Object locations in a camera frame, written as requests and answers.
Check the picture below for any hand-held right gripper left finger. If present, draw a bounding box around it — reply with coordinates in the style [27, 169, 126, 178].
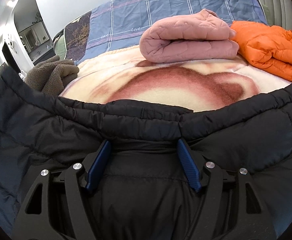
[11, 140, 113, 240]

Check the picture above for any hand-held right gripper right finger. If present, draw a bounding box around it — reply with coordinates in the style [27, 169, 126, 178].
[176, 138, 277, 240]

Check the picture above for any black hooded puffer jacket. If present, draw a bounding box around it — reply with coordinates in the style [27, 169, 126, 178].
[0, 67, 292, 240]

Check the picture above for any cream plush printed blanket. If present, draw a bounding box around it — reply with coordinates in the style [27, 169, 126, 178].
[58, 45, 292, 113]

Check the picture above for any grey-brown fleece garment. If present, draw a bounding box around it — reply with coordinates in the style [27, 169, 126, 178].
[25, 55, 80, 97]

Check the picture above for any dark vanity cabinet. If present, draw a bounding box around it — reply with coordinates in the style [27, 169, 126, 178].
[31, 46, 54, 63]

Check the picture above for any green white-trimmed pillow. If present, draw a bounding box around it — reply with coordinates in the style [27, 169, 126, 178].
[53, 34, 68, 58]

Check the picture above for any pink quilted jacket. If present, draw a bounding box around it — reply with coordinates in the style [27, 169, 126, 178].
[139, 9, 240, 63]

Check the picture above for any dark tree-print quilt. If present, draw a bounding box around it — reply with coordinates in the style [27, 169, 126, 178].
[63, 11, 93, 60]

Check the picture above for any black door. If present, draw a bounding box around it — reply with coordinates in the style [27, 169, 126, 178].
[2, 42, 14, 67]

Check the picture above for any orange puffer jacket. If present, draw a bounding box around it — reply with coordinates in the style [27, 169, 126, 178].
[229, 20, 292, 83]

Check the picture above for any blue plaid bed sheet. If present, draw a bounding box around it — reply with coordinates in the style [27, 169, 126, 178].
[76, 0, 270, 64]

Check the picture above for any wall mirror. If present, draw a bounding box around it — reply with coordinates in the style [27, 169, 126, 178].
[18, 26, 43, 53]

